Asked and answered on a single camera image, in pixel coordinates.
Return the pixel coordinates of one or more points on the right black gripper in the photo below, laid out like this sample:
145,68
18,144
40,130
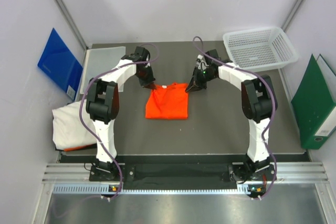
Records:
195,85

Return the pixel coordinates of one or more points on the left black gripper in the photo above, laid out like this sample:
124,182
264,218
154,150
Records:
148,83

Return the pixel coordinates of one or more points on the orange t-shirt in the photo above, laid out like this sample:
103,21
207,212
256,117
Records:
168,102

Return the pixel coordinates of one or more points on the white plastic basket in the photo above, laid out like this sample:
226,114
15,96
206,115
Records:
260,49

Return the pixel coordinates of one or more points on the white t-shirt stack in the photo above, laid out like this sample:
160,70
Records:
68,132

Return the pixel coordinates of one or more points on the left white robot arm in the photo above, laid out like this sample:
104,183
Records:
100,107

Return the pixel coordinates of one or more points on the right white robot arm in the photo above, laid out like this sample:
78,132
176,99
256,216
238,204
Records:
258,104

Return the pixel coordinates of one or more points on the translucent plastic sheet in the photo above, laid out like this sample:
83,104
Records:
98,61

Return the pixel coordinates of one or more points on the blue folder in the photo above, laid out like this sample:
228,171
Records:
60,65

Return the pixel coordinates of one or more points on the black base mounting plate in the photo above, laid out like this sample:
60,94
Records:
178,175

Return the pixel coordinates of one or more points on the green binder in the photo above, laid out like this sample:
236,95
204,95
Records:
314,104

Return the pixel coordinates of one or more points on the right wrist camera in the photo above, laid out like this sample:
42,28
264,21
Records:
209,55

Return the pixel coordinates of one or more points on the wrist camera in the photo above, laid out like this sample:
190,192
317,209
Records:
209,55
141,54

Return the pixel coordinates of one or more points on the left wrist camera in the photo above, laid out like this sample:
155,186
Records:
141,54

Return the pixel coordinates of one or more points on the aluminium rail frame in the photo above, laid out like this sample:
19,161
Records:
185,193

